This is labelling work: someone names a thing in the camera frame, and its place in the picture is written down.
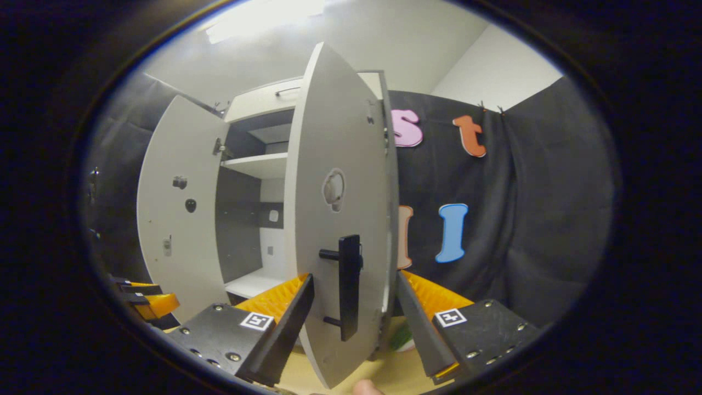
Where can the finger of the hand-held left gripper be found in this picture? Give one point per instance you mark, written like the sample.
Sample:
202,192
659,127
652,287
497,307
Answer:
140,289
159,305

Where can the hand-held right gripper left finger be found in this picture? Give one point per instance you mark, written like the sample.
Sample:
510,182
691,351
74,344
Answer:
290,323

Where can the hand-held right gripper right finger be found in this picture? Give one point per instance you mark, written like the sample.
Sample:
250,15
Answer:
417,329

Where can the white cabinet door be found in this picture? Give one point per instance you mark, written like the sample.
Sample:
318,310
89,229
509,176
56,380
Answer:
175,247
334,137

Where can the white grey cabinet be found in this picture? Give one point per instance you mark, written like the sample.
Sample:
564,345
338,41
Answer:
238,241

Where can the white cabinet shelf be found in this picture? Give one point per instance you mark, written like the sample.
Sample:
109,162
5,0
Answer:
258,164

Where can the metal left door hinge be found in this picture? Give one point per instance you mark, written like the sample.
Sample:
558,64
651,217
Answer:
219,147

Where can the green white plastic object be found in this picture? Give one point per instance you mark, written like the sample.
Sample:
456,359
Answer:
403,337

